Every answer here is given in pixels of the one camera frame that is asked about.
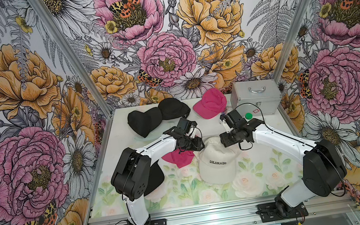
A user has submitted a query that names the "pink cap front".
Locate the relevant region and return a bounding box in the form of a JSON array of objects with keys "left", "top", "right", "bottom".
[{"left": 162, "top": 149, "right": 195, "bottom": 168}]

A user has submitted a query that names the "pink cap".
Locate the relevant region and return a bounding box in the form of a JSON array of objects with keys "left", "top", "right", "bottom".
[
  {"left": 162, "top": 149, "right": 195, "bottom": 168},
  {"left": 193, "top": 88, "right": 227, "bottom": 120}
]

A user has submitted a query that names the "white Colorado cap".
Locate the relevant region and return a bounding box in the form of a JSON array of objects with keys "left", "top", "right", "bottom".
[{"left": 198, "top": 136, "right": 241, "bottom": 185}]

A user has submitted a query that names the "pink cap back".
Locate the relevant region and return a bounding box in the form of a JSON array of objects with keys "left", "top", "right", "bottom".
[{"left": 193, "top": 88, "right": 227, "bottom": 120}]

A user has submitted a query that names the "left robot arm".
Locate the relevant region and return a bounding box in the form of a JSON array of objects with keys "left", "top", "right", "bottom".
[{"left": 110, "top": 118, "right": 204, "bottom": 225}]

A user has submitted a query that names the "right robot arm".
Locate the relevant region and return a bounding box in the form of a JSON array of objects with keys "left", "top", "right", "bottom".
[{"left": 220, "top": 109, "right": 347, "bottom": 215}]

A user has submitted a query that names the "white bottle green lid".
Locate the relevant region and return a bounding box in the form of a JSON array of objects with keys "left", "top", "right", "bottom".
[{"left": 245, "top": 113, "right": 253, "bottom": 120}]

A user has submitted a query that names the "black cap back centre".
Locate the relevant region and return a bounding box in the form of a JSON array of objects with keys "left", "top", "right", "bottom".
[{"left": 158, "top": 98, "right": 191, "bottom": 120}]

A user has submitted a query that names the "silver first aid case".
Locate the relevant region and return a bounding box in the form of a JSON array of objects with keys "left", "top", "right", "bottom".
[{"left": 231, "top": 79, "right": 282, "bottom": 116}]

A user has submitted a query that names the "floral table mat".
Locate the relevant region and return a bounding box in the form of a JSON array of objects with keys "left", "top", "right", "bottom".
[{"left": 82, "top": 130, "right": 307, "bottom": 222}]

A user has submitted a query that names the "black cap back left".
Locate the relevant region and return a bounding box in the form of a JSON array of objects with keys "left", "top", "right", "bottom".
[{"left": 127, "top": 107, "right": 163, "bottom": 138}]

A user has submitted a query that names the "black cap with white logo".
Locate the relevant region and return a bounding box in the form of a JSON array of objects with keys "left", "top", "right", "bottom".
[{"left": 144, "top": 160, "right": 165, "bottom": 196}]

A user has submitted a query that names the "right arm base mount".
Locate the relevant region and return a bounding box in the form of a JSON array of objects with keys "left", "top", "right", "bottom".
[{"left": 256, "top": 202, "right": 309, "bottom": 223}]

